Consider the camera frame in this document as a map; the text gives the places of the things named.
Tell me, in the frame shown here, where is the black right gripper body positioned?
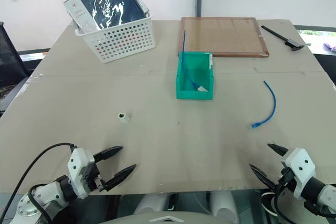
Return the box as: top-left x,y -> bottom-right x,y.
274,156 -> 296,192

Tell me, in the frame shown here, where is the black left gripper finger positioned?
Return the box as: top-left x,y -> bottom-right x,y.
92,145 -> 124,164
102,164 -> 137,189

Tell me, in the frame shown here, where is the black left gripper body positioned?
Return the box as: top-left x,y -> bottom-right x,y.
83,161 -> 109,193

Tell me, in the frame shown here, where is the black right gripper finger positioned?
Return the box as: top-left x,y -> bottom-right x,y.
267,143 -> 289,158
248,163 -> 278,189

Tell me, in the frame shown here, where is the small white connector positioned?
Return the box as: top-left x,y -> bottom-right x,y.
117,113 -> 131,124

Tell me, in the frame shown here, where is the white rounded robot leg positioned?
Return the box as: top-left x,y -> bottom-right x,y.
133,194 -> 172,218
208,191 -> 240,224

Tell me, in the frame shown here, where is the grey robot torso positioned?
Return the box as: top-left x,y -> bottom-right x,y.
96,210 -> 238,224

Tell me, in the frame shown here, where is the green plastic bin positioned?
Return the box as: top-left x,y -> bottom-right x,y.
175,51 -> 214,101

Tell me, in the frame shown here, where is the black caliper tool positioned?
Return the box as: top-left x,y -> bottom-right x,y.
261,25 -> 306,52

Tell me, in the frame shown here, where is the white perforated plastic basket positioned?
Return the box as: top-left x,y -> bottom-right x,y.
74,16 -> 156,64

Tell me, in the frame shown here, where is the wooden framed cork board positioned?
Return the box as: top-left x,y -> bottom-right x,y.
178,16 -> 270,58

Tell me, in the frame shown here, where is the dark plastic-wrapped book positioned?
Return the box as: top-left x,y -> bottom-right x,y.
62,0 -> 151,34

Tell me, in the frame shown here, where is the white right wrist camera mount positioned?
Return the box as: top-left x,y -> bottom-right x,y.
280,147 -> 316,200

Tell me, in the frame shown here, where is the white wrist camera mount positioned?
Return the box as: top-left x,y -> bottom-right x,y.
67,148 -> 96,199
280,147 -> 316,200

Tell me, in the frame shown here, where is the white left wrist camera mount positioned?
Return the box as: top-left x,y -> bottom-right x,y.
67,148 -> 96,199

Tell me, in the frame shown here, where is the blue Ethernet cable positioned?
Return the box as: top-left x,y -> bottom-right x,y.
248,81 -> 277,130

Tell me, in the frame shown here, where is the thin blue cable with tag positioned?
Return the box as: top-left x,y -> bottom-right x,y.
182,29 -> 209,93

